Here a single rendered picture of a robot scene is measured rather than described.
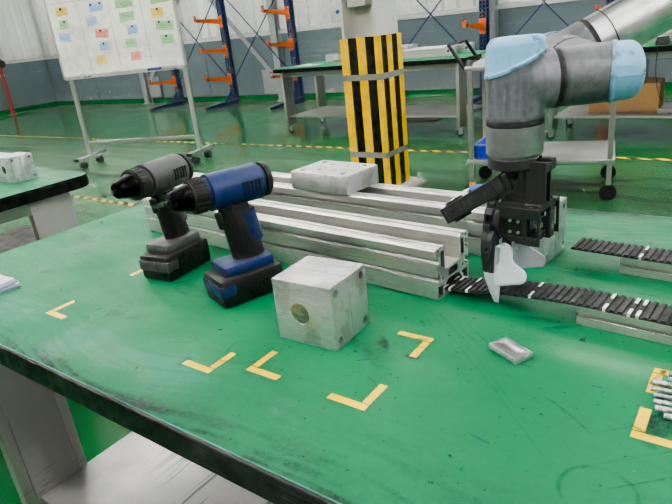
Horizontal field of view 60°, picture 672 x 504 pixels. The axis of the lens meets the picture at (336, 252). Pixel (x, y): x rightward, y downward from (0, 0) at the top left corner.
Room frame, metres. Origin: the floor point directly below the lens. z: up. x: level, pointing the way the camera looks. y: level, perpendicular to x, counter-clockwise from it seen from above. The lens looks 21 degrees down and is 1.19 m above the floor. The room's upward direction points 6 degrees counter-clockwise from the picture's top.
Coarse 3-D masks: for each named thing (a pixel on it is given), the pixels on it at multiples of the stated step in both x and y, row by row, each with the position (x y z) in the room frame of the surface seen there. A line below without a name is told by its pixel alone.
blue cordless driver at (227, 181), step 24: (240, 168) 0.92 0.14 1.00; (264, 168) 0.94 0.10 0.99; (192, 192) 0.87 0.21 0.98; (216, 192) 0.88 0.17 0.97; (240, 192) 0.90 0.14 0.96; (264, 192) 0.93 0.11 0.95; (216, 216) 0.90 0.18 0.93; (240, 216) 0.91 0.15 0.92; (240, 240) 0.90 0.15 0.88; (216, 264) 0.90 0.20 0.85; (240, 264) 0.89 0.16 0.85; (264, 264) 0.91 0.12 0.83; (216, 288) 0.87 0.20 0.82; (240, 288) 0.87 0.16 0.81; (264, 288) 0.90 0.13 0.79
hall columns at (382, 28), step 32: (384, 0) 4.20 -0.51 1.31; (352, 32) 4.34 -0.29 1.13; (384, 32) 4.17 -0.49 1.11; (352, 64) 4.20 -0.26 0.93; (384, 64) 4.11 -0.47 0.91; (352, 96) 4.22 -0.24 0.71; (384, 96) 4.09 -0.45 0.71; (352, 128) 4.24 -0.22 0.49; (384, 128) 4.08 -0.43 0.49; (352, 160) 4.25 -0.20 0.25; (384, 160) 4.08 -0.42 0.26
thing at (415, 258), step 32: (192, 224) 1.22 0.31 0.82; (288, 224) 1.02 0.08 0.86; (320, 224) 0.99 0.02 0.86; (352, 224) 1.01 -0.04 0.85; (384, 224) 0.96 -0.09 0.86; (416, 224) 0.93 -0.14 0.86; (288, 256) 1.03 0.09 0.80; (320, 256) 0.97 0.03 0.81; (352, 256) 0.92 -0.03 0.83; (384, 256) 0.87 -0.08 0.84; (416, 256) 0.84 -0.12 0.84; (448, 256) 0.87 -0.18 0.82; (416, 288) 0.83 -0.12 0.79
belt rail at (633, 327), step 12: (588, 312) 0.68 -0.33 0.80; (600, 312) 0.67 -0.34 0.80; (588, 324) 0.68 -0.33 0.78; (600, 324) 0.67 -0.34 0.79; (612, 324) 0.66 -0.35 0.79; (624, 324) 0.66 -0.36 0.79; (636, 324) 0.64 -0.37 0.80; (648, 324) 0.63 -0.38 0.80; (660, 324) 0.62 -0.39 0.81; (636, 336) 0.64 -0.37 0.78; (648, 336) 0.63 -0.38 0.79; (660, 336) 0.62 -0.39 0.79
